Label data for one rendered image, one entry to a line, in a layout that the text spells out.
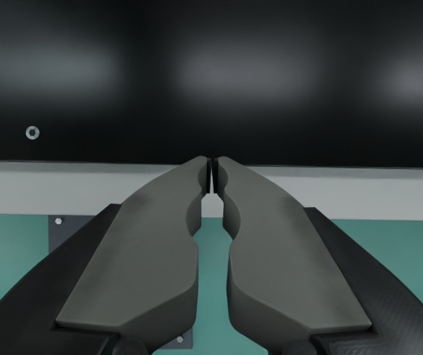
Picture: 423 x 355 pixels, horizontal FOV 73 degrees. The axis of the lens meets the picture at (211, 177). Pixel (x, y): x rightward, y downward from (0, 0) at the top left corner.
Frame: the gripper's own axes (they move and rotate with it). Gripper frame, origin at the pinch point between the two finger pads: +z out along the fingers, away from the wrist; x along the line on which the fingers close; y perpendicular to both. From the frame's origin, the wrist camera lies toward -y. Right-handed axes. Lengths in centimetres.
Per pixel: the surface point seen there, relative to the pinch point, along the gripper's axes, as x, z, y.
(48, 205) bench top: -12.3, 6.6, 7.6
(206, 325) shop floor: 1, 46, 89
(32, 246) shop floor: -59, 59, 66
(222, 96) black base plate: 0.8, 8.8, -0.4
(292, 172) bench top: 6.4, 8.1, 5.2
